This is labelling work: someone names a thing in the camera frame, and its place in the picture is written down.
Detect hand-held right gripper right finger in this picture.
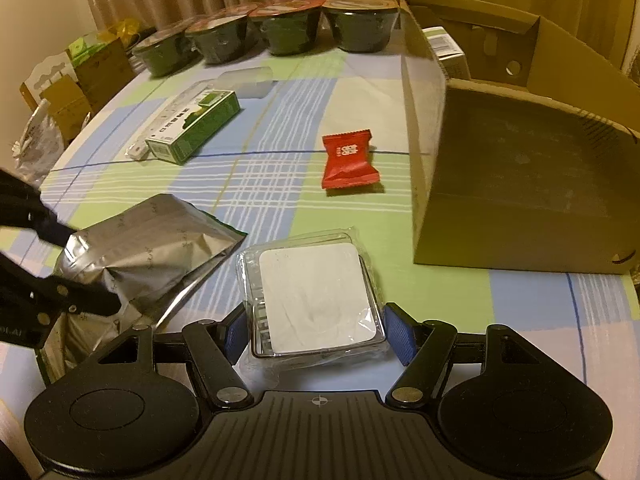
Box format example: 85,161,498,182
382,302,543,406

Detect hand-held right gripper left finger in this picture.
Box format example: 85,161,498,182
97,305,253,408

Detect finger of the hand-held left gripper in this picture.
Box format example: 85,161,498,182
0,167,77,249
0,250,121,326

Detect clear box with white insert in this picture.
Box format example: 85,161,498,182
235,230,392,362

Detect silver foil pouch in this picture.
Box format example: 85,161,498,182
41,192,249,382

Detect white remote control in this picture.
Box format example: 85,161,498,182
124,85,209,161

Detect red candy packet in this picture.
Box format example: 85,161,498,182
321,128,382,191

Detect green medicine box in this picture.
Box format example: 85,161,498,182
144,89,240,166

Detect brown cardboard box container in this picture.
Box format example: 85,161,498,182
399,0,640,276

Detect clear plastic box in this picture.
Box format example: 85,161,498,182
215,65,274,101

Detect white and blue medicine box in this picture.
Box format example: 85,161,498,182
422,26,474,81

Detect white plastic bag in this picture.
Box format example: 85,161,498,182
12,99,67,187

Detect small brown cardboard box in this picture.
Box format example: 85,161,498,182
42,77,94,142

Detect white carved chair back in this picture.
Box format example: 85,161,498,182
19,56,77,107

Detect tall brown cardboard box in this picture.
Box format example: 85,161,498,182
74,39,137,107

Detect green packets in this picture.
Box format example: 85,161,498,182
67,32,109,64

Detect noodle bowl dark brown lid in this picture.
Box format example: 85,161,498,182
132,20,194,79

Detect yellow plastic bag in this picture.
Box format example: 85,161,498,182
101,17,144,39

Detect checked tablecloth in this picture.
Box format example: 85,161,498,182
0,25,640,411

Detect noodle bowl reddish brown lid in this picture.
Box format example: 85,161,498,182
184,5,250,66

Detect noodle bowl red lid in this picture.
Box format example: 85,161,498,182
248,0,324,57

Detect noodle bowl yellow lid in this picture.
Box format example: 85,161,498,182
321,0,401,54

